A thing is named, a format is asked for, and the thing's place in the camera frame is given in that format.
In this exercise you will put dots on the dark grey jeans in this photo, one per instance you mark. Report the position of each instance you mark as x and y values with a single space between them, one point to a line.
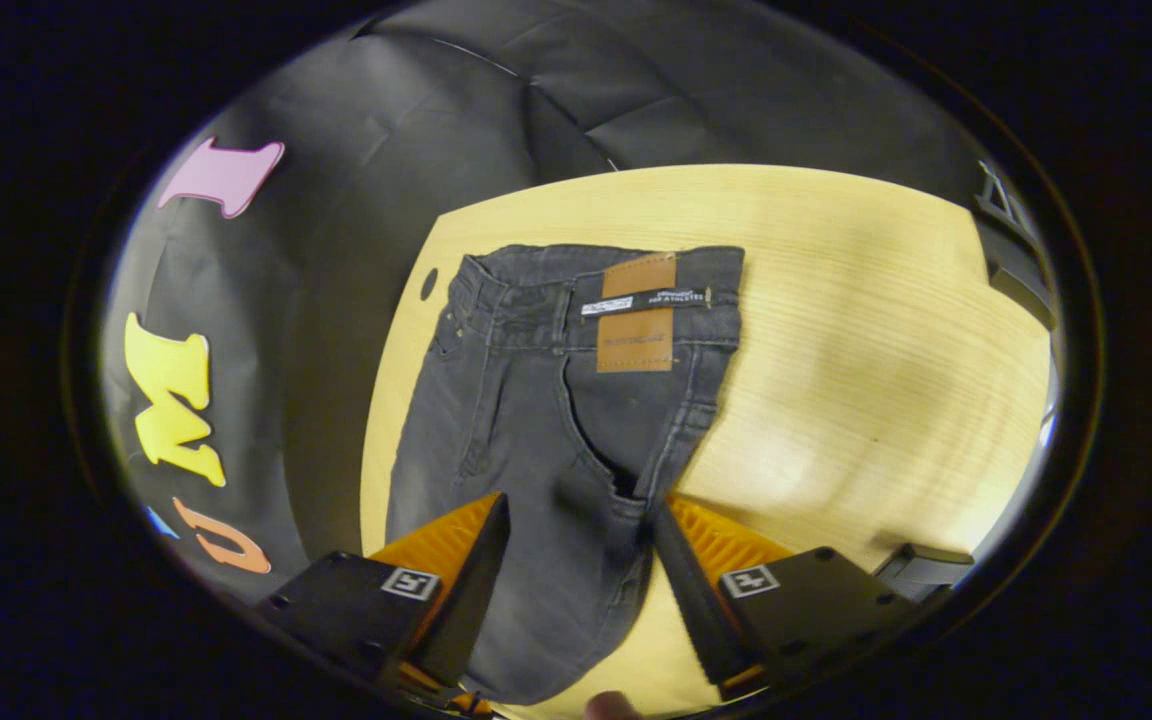
536 400

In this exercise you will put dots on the black metal frame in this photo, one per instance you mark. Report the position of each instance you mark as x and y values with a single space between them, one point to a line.
1021 275

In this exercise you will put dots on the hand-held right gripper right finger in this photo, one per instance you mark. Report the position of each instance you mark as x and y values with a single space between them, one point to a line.
696 600

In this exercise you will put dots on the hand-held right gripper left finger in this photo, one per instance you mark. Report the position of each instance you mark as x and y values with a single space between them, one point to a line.
471 600

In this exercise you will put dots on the black backdrop cloth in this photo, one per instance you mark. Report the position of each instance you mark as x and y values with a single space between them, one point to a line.
386 150

